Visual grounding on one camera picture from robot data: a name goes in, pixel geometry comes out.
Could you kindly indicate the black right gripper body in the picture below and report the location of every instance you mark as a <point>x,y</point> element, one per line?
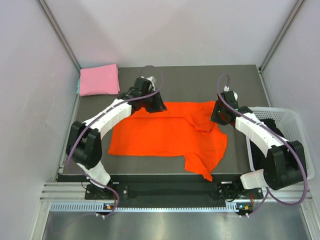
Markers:
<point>217,114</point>

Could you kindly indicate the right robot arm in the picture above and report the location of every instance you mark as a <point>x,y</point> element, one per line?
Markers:
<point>283,162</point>

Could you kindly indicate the white plastic laundry basket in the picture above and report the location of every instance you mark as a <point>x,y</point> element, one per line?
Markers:
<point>290,125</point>

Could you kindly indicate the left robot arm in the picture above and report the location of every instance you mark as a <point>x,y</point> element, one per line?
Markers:
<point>84,144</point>

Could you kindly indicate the folded teal t shirt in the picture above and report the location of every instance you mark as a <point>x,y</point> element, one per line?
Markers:
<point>77,86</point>

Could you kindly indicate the left aluminium frame post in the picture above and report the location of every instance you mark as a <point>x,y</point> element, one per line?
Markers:
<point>44,7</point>

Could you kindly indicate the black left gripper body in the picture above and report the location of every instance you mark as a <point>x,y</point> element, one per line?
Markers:
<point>151,103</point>

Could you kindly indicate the right aluminium frame post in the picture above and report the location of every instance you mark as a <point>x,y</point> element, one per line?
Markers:
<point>298,5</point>

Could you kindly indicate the aluminium frame post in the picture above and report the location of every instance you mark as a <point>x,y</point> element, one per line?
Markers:
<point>298,5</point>
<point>44,7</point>

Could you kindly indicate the black t shirt in basket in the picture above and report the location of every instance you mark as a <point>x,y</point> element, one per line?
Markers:
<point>257,155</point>

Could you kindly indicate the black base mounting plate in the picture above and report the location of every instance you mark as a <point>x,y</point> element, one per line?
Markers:
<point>130,186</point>

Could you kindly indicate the grey slotted cable duct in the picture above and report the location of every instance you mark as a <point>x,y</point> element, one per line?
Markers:
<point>101,207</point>

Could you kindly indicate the folded pink t shirt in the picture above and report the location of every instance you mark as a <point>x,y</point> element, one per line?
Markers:
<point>101,80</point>

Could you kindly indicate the orange t shirt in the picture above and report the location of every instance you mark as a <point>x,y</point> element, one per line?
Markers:
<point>183,129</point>

